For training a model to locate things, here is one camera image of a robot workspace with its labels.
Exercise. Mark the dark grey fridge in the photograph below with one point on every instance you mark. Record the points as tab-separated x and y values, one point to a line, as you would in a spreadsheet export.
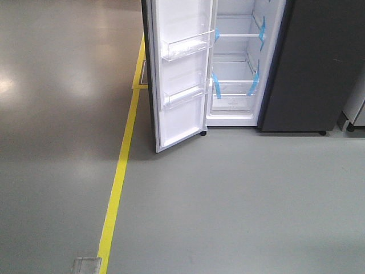
312	57

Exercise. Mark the blue tape strip middle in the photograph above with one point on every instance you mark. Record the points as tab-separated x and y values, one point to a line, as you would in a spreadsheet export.
262	33

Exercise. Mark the metal floor plate near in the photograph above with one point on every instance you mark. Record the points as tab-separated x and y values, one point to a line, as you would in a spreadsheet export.
86	265

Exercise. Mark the clear crisper drawer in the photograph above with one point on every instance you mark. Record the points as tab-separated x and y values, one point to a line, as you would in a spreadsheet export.
234	88

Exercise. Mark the clear lower door bin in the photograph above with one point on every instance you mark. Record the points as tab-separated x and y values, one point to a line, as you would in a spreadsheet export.
175	99

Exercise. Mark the clear door bin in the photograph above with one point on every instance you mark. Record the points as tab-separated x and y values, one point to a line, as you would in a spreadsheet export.
175	99
171	51

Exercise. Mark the blue tape strip lower right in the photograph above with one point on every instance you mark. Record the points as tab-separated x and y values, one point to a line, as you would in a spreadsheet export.
255	81

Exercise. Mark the blue tape strip lower left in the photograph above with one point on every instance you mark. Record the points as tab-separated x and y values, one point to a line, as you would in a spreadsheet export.
216	86

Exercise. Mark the white fridge door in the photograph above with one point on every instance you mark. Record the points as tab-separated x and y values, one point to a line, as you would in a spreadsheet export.
172	21

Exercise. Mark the clear middle door bin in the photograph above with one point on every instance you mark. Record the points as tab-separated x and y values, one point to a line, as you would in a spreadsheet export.
171	51

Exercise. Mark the blue tape strip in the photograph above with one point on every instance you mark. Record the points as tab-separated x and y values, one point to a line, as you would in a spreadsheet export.
262	33
216	86
255	81

